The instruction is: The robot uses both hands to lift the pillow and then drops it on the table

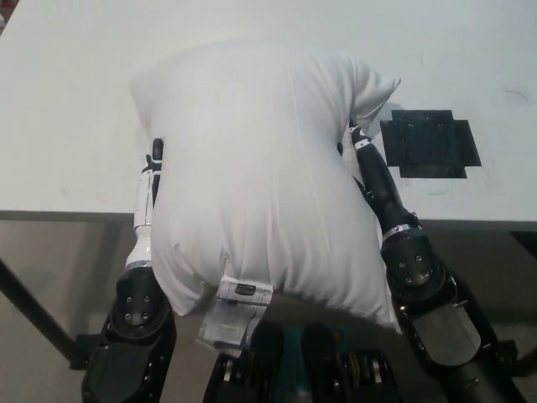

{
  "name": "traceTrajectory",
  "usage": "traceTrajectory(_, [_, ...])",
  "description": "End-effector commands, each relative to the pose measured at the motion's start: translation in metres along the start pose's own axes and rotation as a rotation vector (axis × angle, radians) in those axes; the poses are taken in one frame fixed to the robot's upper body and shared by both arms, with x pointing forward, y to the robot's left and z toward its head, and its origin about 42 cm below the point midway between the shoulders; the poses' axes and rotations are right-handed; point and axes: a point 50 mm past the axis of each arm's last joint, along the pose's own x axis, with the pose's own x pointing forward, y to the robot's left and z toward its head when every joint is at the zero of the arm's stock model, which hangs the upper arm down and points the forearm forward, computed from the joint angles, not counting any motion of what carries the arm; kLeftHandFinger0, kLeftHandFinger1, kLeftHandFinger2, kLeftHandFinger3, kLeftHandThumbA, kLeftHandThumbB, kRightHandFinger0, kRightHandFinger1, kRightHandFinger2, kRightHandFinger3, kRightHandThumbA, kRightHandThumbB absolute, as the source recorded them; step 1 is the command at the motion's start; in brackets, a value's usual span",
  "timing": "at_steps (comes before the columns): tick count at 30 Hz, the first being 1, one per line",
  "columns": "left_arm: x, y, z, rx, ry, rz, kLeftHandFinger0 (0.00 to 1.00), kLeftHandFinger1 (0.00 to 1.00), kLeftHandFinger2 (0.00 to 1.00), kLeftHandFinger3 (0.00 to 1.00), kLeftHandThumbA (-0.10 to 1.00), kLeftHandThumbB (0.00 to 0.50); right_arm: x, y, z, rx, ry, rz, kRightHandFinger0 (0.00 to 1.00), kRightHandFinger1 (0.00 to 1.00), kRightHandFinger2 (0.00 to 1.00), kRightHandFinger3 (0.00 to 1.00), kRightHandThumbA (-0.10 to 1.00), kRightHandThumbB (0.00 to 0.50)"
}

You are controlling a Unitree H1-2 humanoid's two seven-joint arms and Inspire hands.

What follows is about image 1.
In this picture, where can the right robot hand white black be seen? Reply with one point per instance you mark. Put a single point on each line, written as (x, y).
(384, 193)

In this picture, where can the dark table frame beam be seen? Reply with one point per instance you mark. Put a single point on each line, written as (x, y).
(524, 237)

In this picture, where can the black floor base plate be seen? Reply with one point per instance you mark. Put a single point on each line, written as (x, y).
(84, 348)
(507, 352)

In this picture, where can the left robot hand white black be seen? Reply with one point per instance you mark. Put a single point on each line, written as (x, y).
(144, 197)

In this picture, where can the white pillow with label tag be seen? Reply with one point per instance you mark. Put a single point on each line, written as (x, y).
(264, 189)

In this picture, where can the black table leg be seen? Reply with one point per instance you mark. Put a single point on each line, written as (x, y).
(38, 310)

